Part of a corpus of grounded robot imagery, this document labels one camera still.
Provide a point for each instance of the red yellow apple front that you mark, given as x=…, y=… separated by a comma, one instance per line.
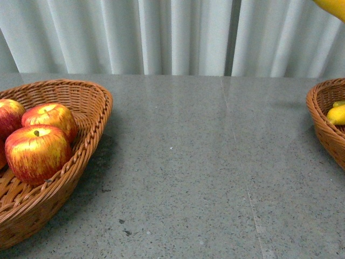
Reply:
x=54, y=114

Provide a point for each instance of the red yellow apple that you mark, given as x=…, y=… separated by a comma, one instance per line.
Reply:
x=35, y=153
x=54, y=114

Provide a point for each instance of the yellow banana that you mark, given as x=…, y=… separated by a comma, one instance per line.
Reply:
x=333, y=7
x=336, y=115
x=338, y=103

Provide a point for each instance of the yellow banana front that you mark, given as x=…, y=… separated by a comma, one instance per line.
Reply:
x=333, y=7

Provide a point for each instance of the pale grey curtain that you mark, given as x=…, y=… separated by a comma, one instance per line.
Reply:
x=205, y=38

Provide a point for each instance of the right brown wicker basket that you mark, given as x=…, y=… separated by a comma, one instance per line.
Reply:
x=319, y=100

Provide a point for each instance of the brown wicker basket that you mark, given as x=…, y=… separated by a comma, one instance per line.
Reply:
x=26, y=209
x=319, y=100

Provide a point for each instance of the red apple in basket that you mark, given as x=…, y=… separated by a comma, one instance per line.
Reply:
x=11, y=117

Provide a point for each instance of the left brown wicker basket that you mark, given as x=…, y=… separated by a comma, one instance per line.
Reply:
x=26, y=209

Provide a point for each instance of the yellow banana in basket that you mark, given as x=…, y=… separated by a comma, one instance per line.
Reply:
x=338, y=103

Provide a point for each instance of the red apple basket edge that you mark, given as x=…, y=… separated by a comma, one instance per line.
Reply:
x=3, y=160

